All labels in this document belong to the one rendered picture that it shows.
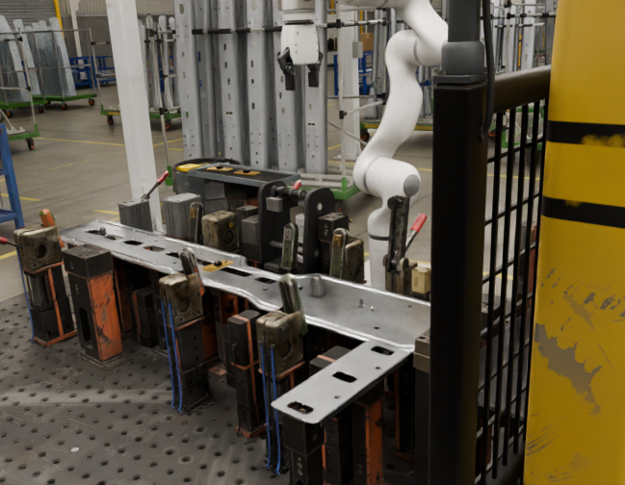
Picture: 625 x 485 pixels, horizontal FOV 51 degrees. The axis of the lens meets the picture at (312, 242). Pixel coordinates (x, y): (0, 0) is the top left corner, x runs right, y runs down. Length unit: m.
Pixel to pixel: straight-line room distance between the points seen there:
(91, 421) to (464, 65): 1.43
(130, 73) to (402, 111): 3.67
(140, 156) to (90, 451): 4.01
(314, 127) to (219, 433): 4.57
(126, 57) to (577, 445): 4.95
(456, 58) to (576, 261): 0.22
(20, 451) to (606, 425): 1.34
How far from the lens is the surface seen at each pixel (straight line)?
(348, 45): 8.11
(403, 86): 1.96
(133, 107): 5.39
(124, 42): 5.37
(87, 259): 1.86
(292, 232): 1.71
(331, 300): 1.49
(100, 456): 1.61
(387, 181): 1.89
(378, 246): 2.00
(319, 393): 1.14
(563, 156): 0.59
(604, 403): 0.65
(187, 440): 1.61
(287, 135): 6.07
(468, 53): 0.48
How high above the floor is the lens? 1.59
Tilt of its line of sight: 18 degrees down
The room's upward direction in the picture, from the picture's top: 3 degrees counter-clockwise
